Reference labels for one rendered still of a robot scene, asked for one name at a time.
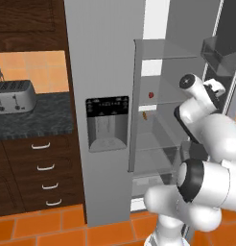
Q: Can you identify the grey fridge door with dispenser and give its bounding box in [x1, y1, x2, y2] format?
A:
[63, 0, 147, 229]

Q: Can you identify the open grey fridge door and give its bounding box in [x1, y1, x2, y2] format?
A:
[200, 0, 236, 126]

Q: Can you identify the grey fridge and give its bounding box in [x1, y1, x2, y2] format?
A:
[129, 0, 225, 225]

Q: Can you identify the white drawer handle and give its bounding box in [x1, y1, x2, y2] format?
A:
[41, 182, 59, 190]
[31, 141, 52, 151]
[35, 163, 56, 172]
[45, 198, 63, 207]

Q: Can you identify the dark wood drawer front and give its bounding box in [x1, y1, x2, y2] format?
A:
[9, 153, 81, 181]
[14, 172, 83, 199]
[2, 132, 78, 161]
[19, 190, 85, 213]

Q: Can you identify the glass fridge shelf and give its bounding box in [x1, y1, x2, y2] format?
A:
[133, 38, 199, 61]
[135, 111, 189, 152]
[137, 75, 189, 107]

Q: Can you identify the silver four-slot toaster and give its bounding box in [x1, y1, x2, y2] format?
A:
[0, 79, 38, 115]

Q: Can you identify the dark wood wall cupboard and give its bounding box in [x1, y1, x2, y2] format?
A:
[0, 0, 72, 53]

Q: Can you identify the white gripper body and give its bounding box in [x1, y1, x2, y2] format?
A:
[211, 83, 227, 111]

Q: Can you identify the clear fridge crisper drawer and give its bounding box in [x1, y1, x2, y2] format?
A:
[131, 173, 177, 198]

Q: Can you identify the dark wood cupboard door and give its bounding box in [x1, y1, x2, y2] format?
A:
[0, 141, 27, 219]

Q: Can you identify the clear fridge door bin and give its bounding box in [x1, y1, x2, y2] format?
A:
[200, 36, 236, 77]

